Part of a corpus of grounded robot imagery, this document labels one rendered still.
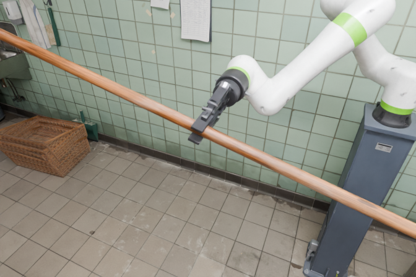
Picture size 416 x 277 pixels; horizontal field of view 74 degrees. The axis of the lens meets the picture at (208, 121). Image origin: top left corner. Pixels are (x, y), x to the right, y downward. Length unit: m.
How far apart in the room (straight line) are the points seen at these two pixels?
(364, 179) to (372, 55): 0.58
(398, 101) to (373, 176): 0.39
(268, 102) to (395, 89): 0.59
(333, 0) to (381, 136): 0.61
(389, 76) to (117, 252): 1.95
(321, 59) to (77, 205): 2.22
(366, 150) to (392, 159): 0.11
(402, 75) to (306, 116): 0.85
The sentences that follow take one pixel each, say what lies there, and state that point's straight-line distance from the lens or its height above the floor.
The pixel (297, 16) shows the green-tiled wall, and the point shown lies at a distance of 1.79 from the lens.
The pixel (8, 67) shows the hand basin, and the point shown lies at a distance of 3.34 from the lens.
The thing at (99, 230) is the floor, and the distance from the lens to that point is 2.42.
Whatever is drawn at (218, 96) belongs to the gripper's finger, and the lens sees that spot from 0.70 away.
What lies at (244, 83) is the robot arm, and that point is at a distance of 0.83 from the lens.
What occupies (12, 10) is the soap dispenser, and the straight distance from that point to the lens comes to 3.13.
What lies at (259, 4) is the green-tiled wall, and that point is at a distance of 1.82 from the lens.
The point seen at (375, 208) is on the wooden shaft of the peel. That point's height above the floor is 1.39.
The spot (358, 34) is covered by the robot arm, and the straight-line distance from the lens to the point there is 1.00.
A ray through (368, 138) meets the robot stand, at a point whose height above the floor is 1.13.
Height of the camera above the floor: 1.88
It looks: 34 degrees down
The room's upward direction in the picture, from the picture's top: straight up
